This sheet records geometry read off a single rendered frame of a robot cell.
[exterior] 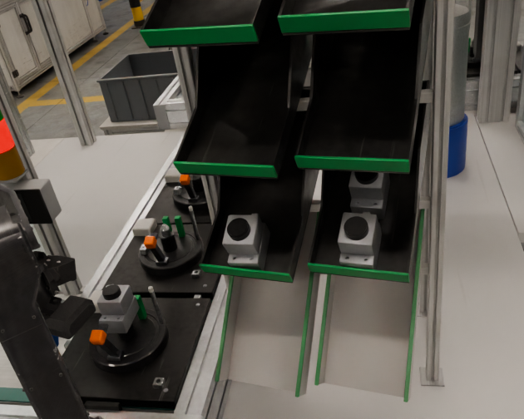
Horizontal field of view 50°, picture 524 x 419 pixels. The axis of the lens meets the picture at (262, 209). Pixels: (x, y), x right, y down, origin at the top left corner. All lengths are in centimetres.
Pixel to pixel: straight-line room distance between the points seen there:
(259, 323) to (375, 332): 18
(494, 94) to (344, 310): 116
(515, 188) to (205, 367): 95
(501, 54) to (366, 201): 115
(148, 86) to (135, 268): 175
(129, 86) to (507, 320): 220
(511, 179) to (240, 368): 98
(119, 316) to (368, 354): 41
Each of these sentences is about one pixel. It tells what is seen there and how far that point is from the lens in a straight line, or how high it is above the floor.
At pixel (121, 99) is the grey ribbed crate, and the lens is 295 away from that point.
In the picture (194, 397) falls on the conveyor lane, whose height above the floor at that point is 95.
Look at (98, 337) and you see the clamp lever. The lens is 93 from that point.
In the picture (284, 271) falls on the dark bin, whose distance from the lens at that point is 75.
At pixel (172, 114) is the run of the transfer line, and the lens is 210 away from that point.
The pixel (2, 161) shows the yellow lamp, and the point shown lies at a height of 130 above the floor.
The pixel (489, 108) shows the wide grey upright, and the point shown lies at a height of 91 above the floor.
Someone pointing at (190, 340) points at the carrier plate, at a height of 97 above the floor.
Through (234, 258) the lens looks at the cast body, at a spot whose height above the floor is 122.
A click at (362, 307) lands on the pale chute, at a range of 87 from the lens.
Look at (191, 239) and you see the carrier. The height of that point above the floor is 99.
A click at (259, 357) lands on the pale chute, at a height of 102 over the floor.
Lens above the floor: 167
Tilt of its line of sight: 32 degrees down
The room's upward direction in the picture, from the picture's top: 9 degrees counter-clockwise
